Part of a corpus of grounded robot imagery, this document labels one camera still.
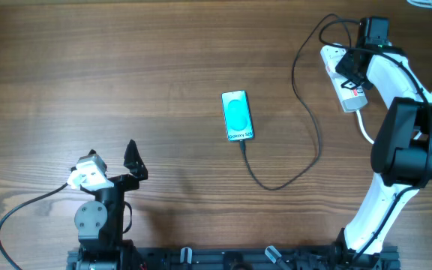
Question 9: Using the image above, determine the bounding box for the black charger cable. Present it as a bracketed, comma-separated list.
[238, 13, 353, 191]

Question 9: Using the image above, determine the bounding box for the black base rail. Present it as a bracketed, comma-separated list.
[66, 246, 401, 270]

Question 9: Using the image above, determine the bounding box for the blue screen smartphone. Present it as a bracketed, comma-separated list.
[221, 90, 254, 142]

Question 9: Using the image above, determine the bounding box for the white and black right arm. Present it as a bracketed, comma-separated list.
[336, 16, 432, 260]

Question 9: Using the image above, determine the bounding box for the white power strip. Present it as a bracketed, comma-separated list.
[320, 45, 368, 113]

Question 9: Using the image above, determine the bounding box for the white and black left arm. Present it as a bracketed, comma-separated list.
[66, 140, 148, 270]

